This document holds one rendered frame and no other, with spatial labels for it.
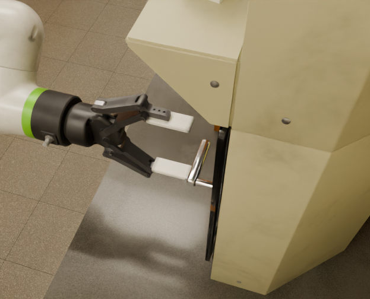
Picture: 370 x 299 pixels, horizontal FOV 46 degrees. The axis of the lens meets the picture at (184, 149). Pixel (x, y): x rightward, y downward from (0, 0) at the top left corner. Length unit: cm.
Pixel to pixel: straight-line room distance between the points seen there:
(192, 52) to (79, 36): 252
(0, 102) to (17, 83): 4
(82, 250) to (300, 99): 63
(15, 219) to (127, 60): 115
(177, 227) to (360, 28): 66
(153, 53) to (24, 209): 178
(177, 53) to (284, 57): 10
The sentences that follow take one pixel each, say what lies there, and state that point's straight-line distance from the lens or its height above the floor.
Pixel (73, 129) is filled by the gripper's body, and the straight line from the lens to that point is 75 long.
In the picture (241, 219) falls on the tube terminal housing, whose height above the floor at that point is 122.
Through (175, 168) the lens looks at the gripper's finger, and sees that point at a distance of 78.
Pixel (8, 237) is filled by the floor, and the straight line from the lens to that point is 212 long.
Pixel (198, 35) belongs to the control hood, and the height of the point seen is 151.
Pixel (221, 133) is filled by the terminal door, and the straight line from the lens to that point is 51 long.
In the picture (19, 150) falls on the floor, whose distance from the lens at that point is 237.
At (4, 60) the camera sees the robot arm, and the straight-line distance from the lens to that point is 80.
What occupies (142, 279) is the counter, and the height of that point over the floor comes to 94.
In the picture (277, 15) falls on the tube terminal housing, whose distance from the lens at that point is 37.
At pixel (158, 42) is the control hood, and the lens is 43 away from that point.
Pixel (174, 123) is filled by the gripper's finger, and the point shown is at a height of 127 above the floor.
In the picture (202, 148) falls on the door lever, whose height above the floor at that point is 121.
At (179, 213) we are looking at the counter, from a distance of 95.
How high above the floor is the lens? 178
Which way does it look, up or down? 54 degrees down
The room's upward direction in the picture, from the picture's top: straight up
